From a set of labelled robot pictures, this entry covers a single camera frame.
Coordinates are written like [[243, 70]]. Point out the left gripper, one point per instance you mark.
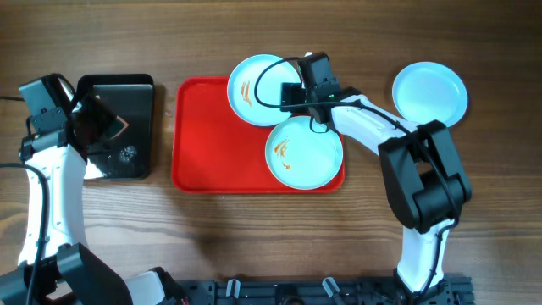
[[96, 123]]

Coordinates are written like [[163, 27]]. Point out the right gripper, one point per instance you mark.
[[292, 96]]

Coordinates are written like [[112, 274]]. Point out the green brown sponge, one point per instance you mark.
[[116, 128]]

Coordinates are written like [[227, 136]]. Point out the white plate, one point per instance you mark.
[[427, 91], [241, 84], [302, 154]]

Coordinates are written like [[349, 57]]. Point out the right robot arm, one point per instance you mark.
[[425, 182]]

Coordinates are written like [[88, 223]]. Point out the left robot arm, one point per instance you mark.
[[62, 125]]

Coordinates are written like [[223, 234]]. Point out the black metal tray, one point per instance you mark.
[[126, 156]]

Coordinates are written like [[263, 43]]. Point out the red plastic tray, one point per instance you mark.
[[215, 151]]

